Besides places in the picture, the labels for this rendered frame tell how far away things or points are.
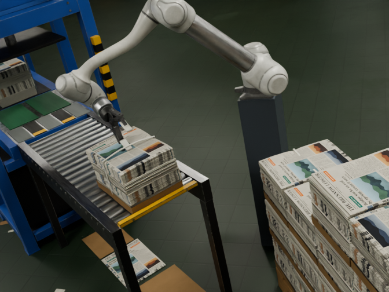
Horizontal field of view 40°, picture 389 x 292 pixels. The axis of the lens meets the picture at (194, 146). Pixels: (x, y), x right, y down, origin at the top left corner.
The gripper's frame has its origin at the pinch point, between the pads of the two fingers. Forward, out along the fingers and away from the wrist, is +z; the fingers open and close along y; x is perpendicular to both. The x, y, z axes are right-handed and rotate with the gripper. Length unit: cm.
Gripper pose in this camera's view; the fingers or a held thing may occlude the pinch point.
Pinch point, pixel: (128, 139)
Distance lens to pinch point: 249.6
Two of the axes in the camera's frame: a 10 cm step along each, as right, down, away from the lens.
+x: -8.0, 4.1, -4.3
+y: -0.9, 6.3, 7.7
